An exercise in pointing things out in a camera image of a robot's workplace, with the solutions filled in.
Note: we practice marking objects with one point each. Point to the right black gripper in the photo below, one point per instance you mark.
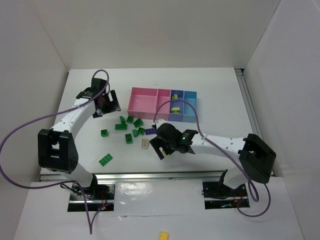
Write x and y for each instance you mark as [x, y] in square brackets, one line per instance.
[158, 146]

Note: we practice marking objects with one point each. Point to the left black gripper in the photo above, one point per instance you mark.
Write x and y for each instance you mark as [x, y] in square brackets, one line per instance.
[107, 105]

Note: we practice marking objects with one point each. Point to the beige lego brick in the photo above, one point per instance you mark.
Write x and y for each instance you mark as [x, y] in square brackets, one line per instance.
[144, 143]

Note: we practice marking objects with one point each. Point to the purple lego brick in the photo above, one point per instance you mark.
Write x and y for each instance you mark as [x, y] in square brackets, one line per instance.
[150, 131]

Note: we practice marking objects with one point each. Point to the pale yellow lego brick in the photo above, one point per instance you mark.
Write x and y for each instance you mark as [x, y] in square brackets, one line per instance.
[175, 110]

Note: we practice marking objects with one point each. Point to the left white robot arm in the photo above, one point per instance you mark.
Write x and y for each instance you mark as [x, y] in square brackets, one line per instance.
[57, 150]

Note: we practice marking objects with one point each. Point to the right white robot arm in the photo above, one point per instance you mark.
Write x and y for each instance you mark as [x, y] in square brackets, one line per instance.
[228, 147]

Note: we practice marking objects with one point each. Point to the green lego brick far left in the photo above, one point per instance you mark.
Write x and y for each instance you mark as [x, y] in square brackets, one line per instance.
[104, 133]

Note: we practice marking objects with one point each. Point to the green lego brick centre right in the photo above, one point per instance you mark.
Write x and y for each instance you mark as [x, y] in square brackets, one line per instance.
[141, 131]

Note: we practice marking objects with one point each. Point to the small green lego brick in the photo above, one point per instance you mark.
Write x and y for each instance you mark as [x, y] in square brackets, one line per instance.
[135, 133]

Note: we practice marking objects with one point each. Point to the purple blue container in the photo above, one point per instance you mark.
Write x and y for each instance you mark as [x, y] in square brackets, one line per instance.
[178, 117]

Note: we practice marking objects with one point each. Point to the green lego brick upper right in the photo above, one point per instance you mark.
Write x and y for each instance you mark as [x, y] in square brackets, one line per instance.
[137, 123]

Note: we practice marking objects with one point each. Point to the green lego brick lower centre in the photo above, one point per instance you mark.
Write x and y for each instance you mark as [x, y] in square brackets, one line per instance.
[128, 138]

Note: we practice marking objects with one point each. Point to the large pink container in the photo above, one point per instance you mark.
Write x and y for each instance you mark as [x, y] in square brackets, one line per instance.
[142, 103]

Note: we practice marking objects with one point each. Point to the green lego brick bottom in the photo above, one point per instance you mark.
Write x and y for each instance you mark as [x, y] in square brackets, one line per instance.
[105, 160]

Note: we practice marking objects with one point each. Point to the lime lego in container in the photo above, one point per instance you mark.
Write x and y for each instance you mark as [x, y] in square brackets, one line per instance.
[174, 97]

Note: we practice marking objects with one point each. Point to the small pink container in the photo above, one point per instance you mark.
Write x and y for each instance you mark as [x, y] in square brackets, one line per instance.
[163, 95]

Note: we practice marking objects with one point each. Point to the yellow lego brick foreground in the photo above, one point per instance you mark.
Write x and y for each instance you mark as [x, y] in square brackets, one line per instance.
[164, 236]

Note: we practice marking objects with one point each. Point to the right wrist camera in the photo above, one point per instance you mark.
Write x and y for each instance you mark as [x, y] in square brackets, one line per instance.
[156, 124]

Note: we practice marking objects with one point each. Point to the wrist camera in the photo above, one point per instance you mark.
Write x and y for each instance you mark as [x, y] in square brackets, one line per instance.
[156, 124]
[85, 95]

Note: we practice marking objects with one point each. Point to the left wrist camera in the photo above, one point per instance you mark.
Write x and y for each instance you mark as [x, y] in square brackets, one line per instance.
[85, 95]

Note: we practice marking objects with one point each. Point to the aluminium rail front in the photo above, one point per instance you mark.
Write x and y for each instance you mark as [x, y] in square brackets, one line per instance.
[159, 175]

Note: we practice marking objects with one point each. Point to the aluminium rail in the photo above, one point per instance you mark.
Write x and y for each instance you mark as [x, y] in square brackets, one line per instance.
[246, 95]
[159, 175]

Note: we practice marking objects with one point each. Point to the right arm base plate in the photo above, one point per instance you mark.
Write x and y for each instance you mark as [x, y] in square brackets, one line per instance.
[222, 197]

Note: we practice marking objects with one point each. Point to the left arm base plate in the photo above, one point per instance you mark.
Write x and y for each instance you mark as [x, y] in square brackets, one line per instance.
[102, 200]

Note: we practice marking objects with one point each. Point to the aluminium rail right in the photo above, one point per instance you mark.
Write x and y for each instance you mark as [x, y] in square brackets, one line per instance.
[246, 95]

